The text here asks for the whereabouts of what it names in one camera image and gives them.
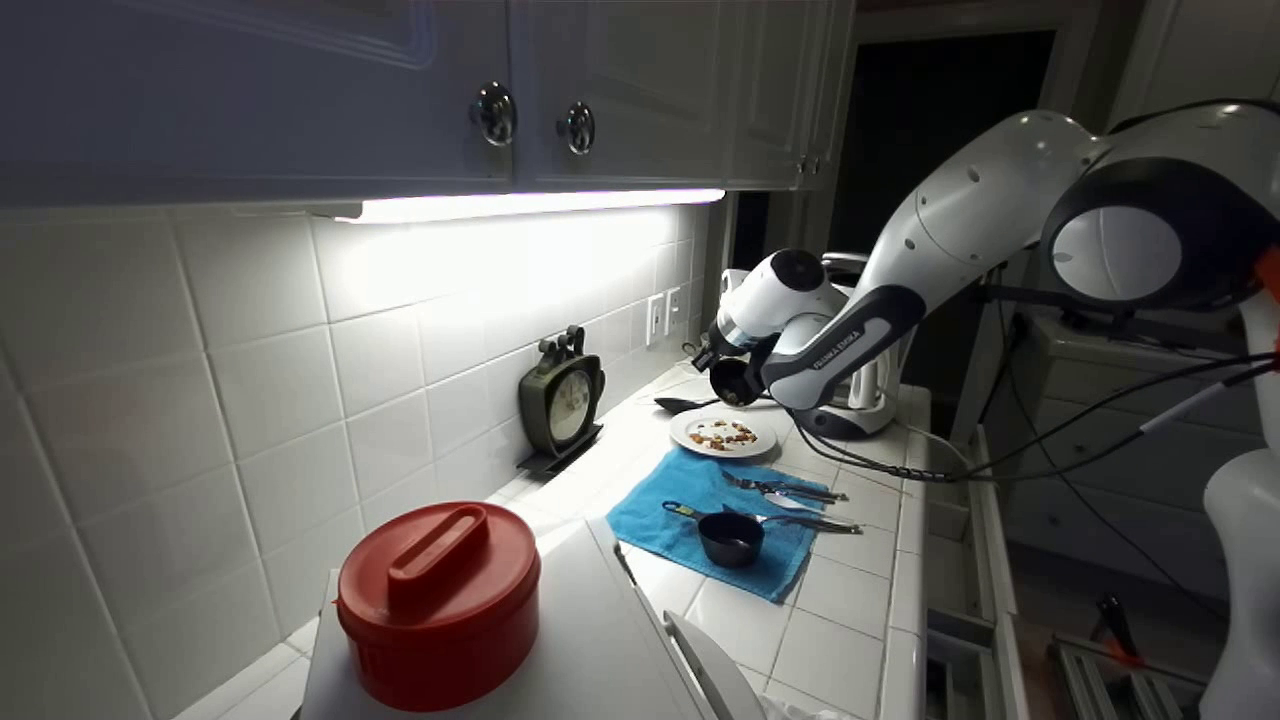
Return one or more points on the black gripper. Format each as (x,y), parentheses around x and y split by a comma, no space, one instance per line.
(735,346)

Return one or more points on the brown food pieces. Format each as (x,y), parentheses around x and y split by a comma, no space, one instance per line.
(726,432)

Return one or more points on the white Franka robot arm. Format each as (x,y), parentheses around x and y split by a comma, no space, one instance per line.
(986,215)

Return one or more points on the white plate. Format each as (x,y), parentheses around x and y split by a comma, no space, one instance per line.
(761,442)

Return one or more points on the black ladle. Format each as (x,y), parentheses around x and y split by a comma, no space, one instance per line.
(674,407)

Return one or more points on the silver fork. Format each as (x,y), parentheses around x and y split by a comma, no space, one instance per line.
(767,479)
(820,522)

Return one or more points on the silver spoon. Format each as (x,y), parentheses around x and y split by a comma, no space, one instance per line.
(800,490)

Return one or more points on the blue cloth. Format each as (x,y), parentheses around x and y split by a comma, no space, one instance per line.
(667,522)

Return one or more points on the white coffee maker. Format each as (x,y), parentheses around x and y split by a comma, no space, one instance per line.
(860,402)

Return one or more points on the under-cabinet light strip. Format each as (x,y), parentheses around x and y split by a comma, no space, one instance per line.
(533,207)

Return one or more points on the round metal cabinet knob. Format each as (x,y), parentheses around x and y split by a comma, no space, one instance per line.
(494,113)
(577,128)

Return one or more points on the narrow white cabinet door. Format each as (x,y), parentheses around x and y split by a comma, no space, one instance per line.
(784,82)

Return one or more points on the open white drawer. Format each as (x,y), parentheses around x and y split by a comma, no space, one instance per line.
(948,573)

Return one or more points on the red lidded container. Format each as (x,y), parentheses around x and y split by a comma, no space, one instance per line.
(433,615)

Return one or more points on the white drawer cabinet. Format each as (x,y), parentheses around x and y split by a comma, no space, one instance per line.
(1132,492)

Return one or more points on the wide cabinet door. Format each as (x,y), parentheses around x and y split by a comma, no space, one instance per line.
(241,95)

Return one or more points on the white wall outlet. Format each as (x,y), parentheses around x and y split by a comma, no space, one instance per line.
(652,321)
(674,309)

